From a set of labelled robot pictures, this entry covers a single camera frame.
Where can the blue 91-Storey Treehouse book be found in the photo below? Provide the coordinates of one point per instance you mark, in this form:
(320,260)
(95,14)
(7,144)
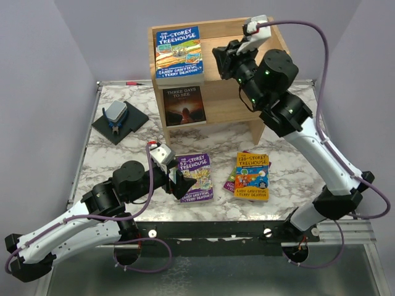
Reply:
(178,52)

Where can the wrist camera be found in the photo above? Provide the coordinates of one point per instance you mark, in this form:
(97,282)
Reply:
(253,35)
(162,155)

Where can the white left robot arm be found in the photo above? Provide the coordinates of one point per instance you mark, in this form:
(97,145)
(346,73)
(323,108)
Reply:
(98,218)

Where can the black plastic tray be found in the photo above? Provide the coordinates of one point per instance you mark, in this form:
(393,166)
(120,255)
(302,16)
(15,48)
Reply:
(135,120)

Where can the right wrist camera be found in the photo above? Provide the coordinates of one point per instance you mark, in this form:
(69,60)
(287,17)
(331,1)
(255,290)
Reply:
(253,35)

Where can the purple green bottom book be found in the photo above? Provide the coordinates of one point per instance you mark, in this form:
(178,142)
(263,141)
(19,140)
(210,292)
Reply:
(229,184)

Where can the dark Three Days book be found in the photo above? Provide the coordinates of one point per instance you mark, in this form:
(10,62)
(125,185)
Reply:
(183,106)

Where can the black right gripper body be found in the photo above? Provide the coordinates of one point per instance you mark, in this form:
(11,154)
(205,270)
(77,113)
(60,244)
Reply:
(240,66)

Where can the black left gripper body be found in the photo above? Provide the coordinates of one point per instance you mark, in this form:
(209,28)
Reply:
(167,184)

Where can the blue handled pliers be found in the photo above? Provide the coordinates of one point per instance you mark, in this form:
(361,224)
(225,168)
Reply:
(116,125)

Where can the grey tin box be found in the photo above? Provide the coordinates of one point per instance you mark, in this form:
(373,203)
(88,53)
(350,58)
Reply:
(115,110)

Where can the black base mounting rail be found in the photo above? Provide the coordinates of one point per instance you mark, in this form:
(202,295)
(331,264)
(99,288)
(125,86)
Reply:
(216,238)

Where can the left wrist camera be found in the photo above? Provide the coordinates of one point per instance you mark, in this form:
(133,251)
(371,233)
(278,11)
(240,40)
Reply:
(162,155)

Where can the red marker pen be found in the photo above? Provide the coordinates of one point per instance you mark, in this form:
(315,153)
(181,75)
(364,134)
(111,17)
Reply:
(133,83)

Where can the purple 52-Storey Treehouse book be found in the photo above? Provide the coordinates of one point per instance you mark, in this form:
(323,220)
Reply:
(197,166)

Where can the orange 130-Storey Treehouse book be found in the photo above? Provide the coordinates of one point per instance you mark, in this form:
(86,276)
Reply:
(252,177)

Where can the orange 39-Storey Treehouse book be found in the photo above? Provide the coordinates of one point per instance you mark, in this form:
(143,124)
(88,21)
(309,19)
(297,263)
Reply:
(180,81)

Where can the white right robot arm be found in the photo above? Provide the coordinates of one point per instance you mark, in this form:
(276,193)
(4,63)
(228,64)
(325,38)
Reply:
(266,86)

